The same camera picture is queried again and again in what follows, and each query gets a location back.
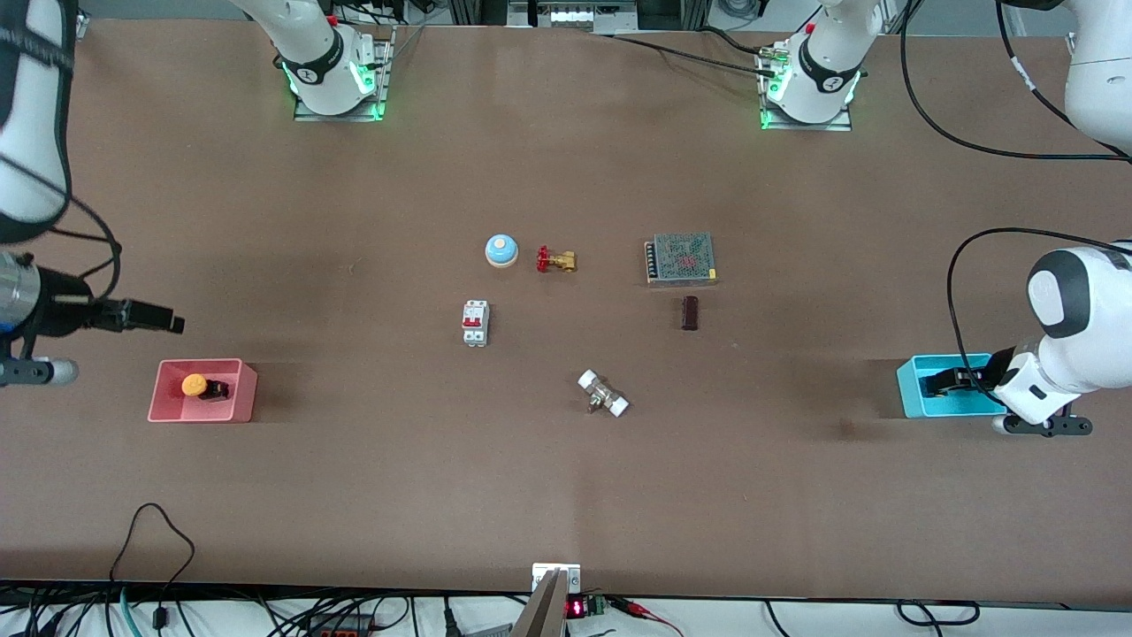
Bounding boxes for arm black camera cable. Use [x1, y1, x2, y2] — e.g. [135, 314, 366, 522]
[0, 149, 123, 357]
[899, 0, 1132, 392]

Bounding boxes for yellow push button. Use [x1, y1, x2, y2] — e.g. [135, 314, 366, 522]
[180, 372, 232, 403]

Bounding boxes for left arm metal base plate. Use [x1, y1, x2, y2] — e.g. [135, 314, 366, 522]
[758, 44, 853, 134]

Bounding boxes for black flat loop cable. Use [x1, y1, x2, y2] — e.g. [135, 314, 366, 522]
[896, 599, 982, 628]

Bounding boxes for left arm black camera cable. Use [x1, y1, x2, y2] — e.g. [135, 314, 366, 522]
[899, 0, 1132, 392]

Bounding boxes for black cable to arm base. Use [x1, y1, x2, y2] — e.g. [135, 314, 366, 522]
[608, 27, 784, 77]

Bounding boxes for red clip lead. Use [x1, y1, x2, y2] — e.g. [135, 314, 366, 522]
[608, 597, 685, 637]

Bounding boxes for white lit control unit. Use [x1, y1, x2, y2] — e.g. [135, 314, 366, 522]
[508, 0, 640, 35]

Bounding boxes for grey camera pole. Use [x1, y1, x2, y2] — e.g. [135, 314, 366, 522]
[510, 569, 569, 637]

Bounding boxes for black looped cable with bump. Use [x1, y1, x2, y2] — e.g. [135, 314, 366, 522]
[109, 503, 196, 634]

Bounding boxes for cyan plastic box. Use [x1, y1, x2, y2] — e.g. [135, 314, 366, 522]
[896, 352, 1009, 419]

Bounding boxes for black power strip orange sockets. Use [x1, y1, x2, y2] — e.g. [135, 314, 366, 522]
[301, 613, 378, 637]

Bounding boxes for metal mesh power supply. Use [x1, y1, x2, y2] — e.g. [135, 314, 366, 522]
[643, 232, 720, 290]

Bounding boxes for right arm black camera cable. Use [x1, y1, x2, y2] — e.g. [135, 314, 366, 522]
[0, 149, 123, 357]

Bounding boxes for pink plastic box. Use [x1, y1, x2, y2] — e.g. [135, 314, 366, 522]
[147, 357, 259, 424]

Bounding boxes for white circuit breaker red switches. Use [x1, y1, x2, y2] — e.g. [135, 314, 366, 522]
[461, 300, 491, 349]

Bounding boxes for metal fitting white caps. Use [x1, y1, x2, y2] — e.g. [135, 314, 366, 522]
[577, 369, 631, 419]

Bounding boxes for silver camera mount bracket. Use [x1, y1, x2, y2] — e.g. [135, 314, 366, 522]
[532, 563, 583, 595]

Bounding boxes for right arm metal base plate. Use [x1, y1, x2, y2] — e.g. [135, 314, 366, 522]
[293, 27, 395, 124]

